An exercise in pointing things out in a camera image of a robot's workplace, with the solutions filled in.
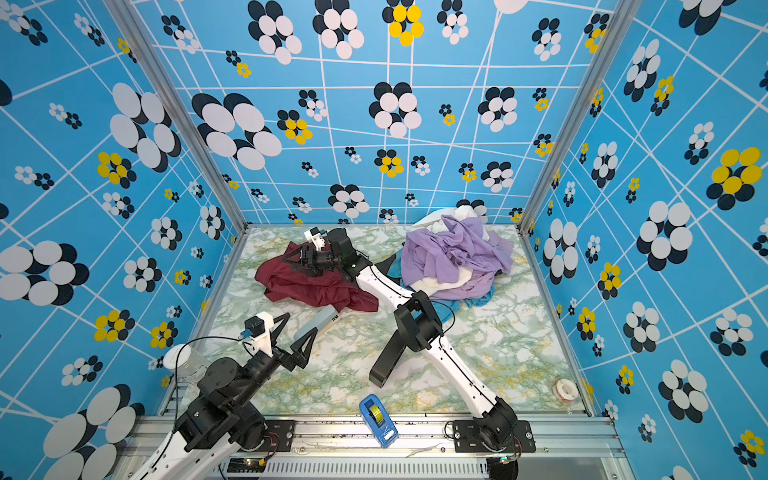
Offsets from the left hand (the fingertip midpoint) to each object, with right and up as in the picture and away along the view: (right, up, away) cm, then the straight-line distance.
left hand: (302, 323), depth 69 cm
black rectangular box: (+20, -13, +10) cm, 25 cm away
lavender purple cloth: (+41, +18, +23) cm, 50 cm away
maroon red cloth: (-12, +7, +25) cm, 28 cm away
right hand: (-10, +13, +20) cm, 26 cm away
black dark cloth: (+18, +12, +38) cm, 44 cm away
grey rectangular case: (0, -4, +20) cm, 20 cm away
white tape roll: (+67, -20, +9) cm, 71 cm away
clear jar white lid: (-27, -10, +1) cm, 29 cm away
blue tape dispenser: (+17, -24, +3) cm, 30 cm away
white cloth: (+37, +28, +43) cm, 63 cm away
